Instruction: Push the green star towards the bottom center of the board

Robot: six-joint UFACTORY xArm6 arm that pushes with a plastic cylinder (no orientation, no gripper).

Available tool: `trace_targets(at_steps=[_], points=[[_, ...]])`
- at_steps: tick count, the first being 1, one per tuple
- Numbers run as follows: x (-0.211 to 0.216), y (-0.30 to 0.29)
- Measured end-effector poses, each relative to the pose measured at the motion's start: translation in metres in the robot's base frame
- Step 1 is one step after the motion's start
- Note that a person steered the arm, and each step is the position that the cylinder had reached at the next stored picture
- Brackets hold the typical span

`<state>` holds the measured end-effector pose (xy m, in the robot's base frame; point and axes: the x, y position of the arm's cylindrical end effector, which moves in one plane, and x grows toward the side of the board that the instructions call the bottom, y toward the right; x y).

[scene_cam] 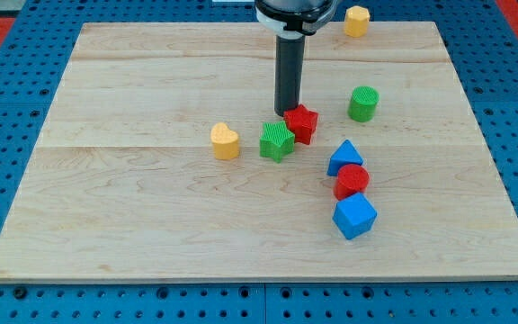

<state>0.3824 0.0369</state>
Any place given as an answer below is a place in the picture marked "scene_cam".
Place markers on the green star block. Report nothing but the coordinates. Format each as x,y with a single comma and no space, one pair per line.
276,141

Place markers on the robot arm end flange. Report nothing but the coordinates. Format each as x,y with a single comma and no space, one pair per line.
293,19

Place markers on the red star block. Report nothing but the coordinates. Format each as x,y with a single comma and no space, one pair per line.
302,122

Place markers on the light wooden board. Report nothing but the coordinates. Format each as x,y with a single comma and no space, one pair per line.
123,186

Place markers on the yellow heart block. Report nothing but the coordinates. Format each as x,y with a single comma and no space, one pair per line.
224,141

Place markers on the blue triangle block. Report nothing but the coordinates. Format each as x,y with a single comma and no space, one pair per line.
346,154

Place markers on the red cylinder block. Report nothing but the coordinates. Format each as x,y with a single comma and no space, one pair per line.
350,179

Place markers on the blue cube block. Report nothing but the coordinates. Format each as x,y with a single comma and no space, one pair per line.
354,215

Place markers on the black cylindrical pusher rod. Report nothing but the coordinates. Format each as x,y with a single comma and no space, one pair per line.
288,73

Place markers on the green cylinder block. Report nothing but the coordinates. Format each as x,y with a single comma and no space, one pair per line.
363,102

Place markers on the yellow hexagon block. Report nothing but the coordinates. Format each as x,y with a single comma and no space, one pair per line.
356,21

